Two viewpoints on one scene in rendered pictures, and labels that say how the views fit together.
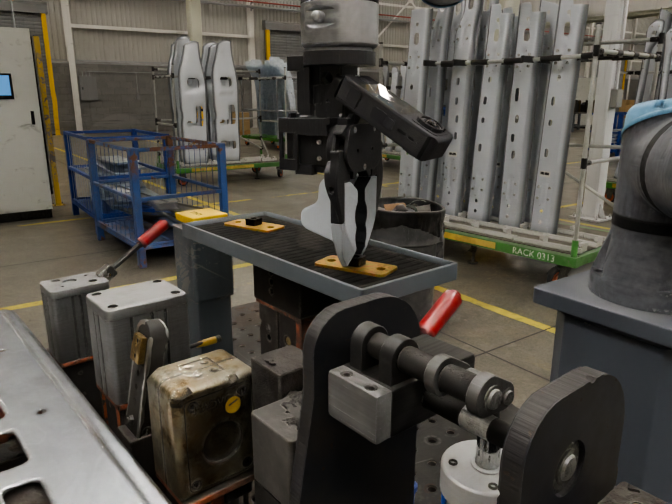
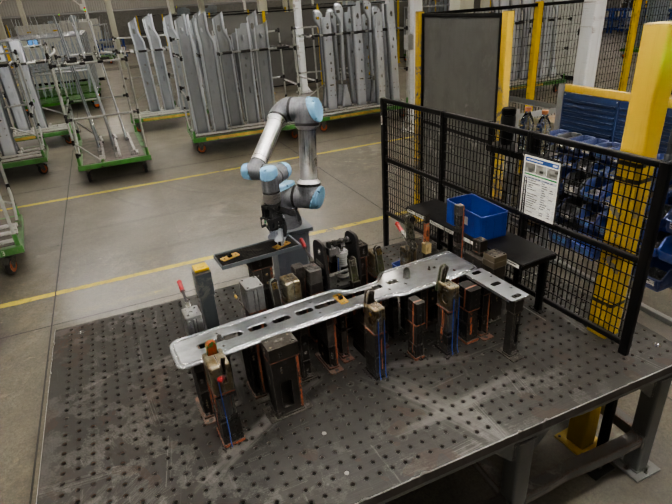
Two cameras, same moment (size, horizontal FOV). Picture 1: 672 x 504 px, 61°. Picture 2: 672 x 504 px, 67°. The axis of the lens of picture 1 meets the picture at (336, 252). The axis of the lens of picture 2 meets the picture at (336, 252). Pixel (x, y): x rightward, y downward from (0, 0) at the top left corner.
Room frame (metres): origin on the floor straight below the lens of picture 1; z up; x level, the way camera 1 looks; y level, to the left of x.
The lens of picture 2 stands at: (-0.15, 1.96, 2.14)
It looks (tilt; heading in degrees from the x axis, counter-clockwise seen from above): 26 degrees down; 284
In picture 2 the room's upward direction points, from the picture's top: 4 degrees counter-clockwise
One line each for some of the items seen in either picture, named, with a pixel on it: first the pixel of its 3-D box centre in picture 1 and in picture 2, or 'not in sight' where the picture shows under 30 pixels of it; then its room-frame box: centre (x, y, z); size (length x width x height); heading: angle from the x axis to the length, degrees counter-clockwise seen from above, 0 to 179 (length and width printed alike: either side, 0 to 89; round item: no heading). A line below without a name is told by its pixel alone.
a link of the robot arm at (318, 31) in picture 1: (337, 30); (272, 197); (0.59, 0.00, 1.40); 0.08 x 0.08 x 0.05
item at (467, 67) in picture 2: not in sight; (455, 136); (-0.19, -2.61, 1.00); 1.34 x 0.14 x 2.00; 126
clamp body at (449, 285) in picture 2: not in sight; (446, 317); (-0.16, 0.05, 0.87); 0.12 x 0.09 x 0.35; 130
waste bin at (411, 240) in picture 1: (401, 262); not in sight; (3.33, -0.39, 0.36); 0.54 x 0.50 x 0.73; 126
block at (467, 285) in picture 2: not in sight; (467, 312); (-0.25, -0.05, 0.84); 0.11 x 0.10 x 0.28; 130
